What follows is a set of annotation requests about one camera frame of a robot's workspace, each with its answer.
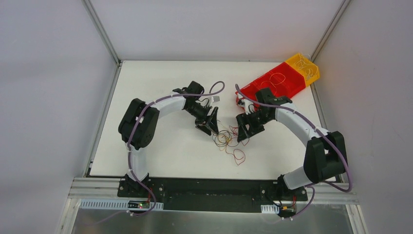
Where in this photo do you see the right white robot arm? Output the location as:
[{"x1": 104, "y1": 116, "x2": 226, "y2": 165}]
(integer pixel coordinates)
[{"x1": 235, "y1": 85, "x2": 351, "y2": 200}]

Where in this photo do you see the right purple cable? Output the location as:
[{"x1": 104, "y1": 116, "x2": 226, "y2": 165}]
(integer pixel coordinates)
[{"x1": 235, "y1": 84, "x2": 354, "y2": 221}]

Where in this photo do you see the orange wire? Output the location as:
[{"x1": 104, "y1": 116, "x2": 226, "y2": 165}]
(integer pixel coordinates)
[{"x1": 260, "y1": 72, "x2": 288, "y2": 91}]

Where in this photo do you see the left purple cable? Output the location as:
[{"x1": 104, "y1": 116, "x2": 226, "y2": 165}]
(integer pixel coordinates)
[{"x1": 126, "y1": 80, "x2": 226, "y2": 217}]

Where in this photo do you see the middle red bin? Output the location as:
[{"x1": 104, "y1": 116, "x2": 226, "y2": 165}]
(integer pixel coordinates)
[{"x1": 253, "y1": 73, "x2": 285, "y2": 95}]

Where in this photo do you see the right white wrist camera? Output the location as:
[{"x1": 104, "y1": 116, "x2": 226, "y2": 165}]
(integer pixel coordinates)
[{"x1": 237, "y1": 98, "x2": 255, "y2": 115}]

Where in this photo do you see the purple cable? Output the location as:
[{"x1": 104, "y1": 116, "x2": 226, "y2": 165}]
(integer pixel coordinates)
[
  {"x1": 235, "y1": 84, "x2": 354, "y2": 221},
  {"x1": 126, "y1": 80, "x2": 226, "y2": 217}
]

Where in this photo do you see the wire bundle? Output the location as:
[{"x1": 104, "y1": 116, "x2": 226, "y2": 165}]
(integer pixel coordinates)
[{"x1": 211, "y1": 120, "x2": 251, "y2": 167}]

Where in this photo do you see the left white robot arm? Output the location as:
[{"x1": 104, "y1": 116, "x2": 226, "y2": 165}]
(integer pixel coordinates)
[{"x1": 118, "y1": 81, "x2": 223, "y2": 197}]

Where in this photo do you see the red bin near yellow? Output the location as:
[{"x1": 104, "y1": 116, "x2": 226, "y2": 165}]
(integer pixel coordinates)
[{"x1": 269, "y1": 62, "x2": 306, "y2": 98}]

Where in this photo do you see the yellow plastic bin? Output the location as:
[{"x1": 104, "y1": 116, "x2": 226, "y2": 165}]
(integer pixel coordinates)
[{"x1": 285, "y1": 53, "x2": 320, "y2": 87}]

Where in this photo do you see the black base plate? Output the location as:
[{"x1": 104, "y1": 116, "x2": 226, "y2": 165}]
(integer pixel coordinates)
[{"x1": 117, "y1": 175, "x2": 308, "y2": 213}]

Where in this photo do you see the front red bin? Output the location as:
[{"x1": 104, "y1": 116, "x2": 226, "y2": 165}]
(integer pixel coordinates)
[{"x1": 235, "y1": 85, "x2": 258, "y2": 106}]

